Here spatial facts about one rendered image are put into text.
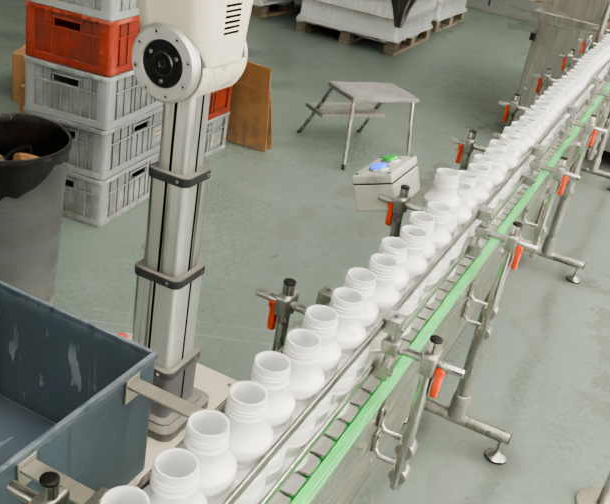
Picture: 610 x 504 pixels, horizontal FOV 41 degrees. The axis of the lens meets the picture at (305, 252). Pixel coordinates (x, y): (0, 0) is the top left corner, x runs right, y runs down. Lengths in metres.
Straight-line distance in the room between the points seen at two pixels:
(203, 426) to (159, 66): 1.04
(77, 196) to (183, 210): 1.84
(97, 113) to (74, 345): 2.23
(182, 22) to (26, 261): 1.34
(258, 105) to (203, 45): 2.95
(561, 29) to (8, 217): 3.97
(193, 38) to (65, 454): 0.86
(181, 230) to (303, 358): 1.02
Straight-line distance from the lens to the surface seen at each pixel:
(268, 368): 0.83
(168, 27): 1.64
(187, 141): 1.75
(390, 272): 1.03
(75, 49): 3.42
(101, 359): 1.24
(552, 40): 5.67
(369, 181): 1.47
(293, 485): 0.92
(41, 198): 2.68
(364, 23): 7.69
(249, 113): 4.62
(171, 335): 1.95
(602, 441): 2.97
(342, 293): 0.96
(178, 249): 1.84
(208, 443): 0.71
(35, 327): 1.31
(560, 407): 3.04
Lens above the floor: 1.62
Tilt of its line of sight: 27 degrees down
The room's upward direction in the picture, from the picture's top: 10 degrees clockwise
